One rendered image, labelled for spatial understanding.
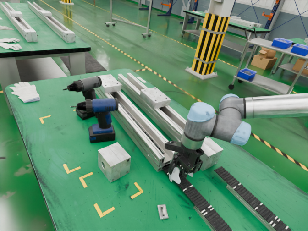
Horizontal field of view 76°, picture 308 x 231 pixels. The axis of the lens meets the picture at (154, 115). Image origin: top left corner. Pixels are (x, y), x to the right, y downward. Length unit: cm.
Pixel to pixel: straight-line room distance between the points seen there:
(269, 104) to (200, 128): 24
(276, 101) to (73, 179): 78
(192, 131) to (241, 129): 14
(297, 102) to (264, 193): 44
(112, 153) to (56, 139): 33
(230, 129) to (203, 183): 35
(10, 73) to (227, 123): 202
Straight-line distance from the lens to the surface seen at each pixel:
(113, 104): 89
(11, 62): 226
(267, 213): 92
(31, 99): 135
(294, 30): 855
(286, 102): 76
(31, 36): 239
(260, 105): 75
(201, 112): 61
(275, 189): 107
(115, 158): 79
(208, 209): 81
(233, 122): 65
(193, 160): 71
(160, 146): 94
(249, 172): 107
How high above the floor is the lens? 146
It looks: 34 degrees down
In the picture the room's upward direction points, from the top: 10 degrees clockwise
